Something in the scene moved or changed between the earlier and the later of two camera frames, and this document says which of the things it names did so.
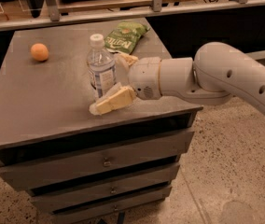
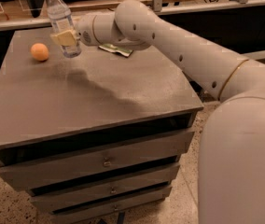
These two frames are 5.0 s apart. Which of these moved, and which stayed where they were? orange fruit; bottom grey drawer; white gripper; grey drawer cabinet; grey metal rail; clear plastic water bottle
Moved: white gripper; clear plastic water bottle
Stayed: grey metal rail; bottom grey drawer; orange fruit; grey drawer cabinet
